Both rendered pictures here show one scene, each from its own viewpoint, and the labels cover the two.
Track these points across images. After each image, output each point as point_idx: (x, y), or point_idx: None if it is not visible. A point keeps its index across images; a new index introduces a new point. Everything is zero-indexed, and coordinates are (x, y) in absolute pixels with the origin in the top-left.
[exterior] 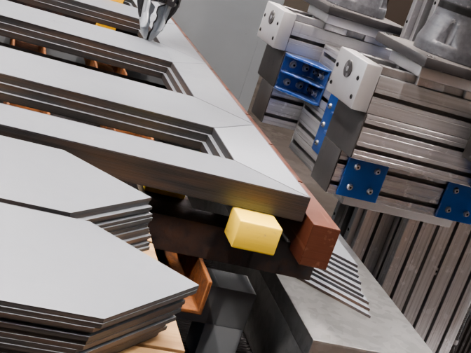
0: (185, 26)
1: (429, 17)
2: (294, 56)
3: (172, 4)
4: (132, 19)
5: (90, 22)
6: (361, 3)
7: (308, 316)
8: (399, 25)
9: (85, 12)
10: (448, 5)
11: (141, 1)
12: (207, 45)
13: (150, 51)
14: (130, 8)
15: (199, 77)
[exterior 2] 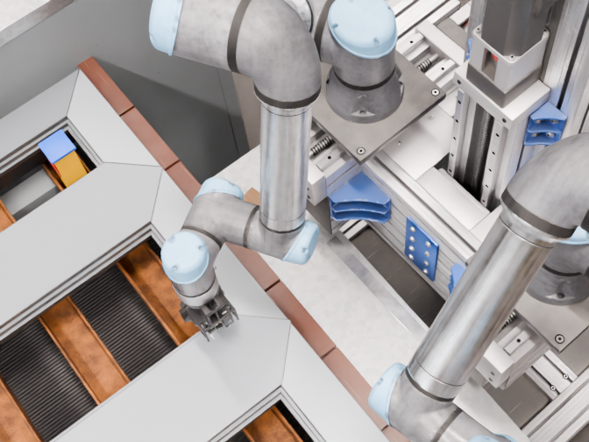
0: (117, 47)
1: (491, 161)
2: (342, 199)
3: (231, 322)
4: (137, 231)
5: (39, 156)
6: (381, 112)
7: None
8: (424, 80)
9: (94, 270)
10: (550, 270)
11: (190, 320)
12: (149, 39)
13: (248, 377)
14: (102, 182)
15: (325, 403)
